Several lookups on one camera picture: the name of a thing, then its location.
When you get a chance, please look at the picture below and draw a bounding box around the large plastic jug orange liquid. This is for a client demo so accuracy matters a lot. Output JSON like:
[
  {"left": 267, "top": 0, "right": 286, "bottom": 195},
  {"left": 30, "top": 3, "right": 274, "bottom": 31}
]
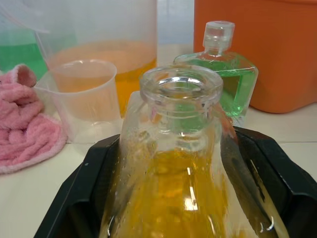
[{"left": 34, "top": 0, "right": 158, "bottom": 119}]

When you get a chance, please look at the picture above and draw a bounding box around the orange plastic bin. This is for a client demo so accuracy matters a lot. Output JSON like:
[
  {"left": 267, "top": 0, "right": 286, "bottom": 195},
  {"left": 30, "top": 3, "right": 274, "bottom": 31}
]
[{"left": 193, "top": 0, "right": 317, "bottom": 114}]

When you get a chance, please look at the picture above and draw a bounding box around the pink fluffy cloth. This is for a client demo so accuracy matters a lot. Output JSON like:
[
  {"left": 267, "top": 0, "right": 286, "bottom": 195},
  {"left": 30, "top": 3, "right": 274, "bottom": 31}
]
[{"left": 0, "top": 63, "right": 68, "bottom": 175}]

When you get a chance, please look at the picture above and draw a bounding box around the plastic jug green liquid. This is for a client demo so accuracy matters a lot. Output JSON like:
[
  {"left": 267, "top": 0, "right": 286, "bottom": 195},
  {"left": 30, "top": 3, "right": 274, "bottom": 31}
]
[{"left": 0, "top": 0, "right": 77, "bottom": 80}]

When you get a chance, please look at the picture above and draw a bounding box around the square glass bottle green liquid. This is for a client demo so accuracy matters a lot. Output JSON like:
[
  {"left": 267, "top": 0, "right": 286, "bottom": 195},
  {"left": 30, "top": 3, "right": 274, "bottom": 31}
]
[{"left": 172, "top": 20, "right": 259, "bottom": 127}]

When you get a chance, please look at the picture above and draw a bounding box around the small translucent plastic measuring cup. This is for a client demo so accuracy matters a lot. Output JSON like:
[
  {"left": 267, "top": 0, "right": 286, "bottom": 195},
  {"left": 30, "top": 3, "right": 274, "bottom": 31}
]
[{"left": 34, "top": 59, "right": 122, "bottom": 144}]

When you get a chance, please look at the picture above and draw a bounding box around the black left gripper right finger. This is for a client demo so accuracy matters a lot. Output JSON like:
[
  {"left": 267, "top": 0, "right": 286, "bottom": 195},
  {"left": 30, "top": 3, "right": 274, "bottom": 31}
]
[{"left": 220, "top": 125, "right": 317, "bottom": 238}]

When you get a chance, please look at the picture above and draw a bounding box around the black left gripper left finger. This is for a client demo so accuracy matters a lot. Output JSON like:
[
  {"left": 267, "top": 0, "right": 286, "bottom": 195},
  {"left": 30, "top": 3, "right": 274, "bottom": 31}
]
[{"left": 34, "top": 134, "right": 122, "bottom": 238}]

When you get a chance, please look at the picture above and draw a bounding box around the clear orange juice bottle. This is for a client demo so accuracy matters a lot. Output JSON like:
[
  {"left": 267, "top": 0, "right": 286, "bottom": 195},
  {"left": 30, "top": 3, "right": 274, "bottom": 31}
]
[{"left": 99, "top": 65, "right": 290, "bottom": 238}]

